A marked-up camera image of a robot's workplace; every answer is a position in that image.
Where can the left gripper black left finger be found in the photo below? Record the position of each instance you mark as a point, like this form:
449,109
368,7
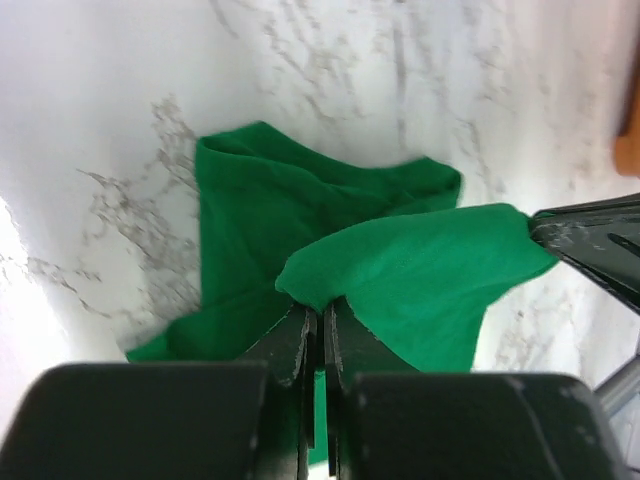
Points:
286,429

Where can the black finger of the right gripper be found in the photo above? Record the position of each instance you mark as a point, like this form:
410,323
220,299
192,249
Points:
614,268
623,209

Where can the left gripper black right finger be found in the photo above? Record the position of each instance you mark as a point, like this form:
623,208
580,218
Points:
364,380

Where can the green t-shirt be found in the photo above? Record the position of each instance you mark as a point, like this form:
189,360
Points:
283,224

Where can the orange plastic tub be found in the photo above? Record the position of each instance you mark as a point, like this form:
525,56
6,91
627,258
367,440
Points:
626,145

